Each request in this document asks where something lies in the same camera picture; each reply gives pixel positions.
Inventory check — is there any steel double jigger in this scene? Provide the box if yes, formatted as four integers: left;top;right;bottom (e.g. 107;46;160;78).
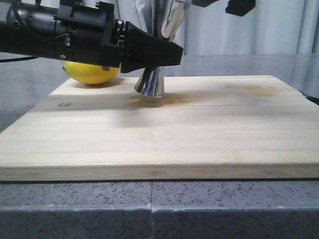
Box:
135;0;190;98

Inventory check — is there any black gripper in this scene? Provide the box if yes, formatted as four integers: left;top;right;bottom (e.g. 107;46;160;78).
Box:
55;0;183;73
191;0;256;16

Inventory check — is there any yellow lemon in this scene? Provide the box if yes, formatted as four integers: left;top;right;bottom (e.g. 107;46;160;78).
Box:
63;61;120;85

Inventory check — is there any black board handle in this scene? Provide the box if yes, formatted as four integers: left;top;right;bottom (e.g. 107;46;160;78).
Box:
300;91;319;105

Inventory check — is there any grey curtain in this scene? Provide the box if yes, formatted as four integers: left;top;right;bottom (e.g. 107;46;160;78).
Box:
109;0;319;57

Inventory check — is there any black cable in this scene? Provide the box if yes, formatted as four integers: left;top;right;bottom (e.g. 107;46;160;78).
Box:
0;55;38;63

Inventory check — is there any wooden cutting board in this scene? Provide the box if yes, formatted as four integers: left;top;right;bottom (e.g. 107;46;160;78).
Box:
0;75;319;181

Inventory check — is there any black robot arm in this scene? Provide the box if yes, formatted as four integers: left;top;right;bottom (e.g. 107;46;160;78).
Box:
0;0;183;73

